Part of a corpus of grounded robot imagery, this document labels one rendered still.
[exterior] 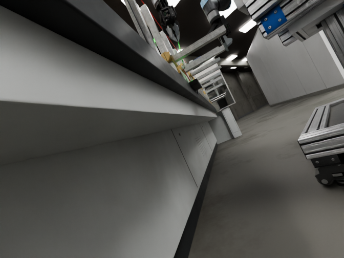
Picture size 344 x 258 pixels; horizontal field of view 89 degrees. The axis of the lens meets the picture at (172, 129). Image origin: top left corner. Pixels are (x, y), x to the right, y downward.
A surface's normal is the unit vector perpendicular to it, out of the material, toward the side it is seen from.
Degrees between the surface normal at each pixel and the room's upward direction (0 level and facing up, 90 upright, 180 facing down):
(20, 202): 90
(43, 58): 90
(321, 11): 90
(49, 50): 90
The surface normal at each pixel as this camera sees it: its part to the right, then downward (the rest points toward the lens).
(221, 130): -0.29, 0.06
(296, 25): -0.67, 0.25
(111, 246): 0.87, -0.41
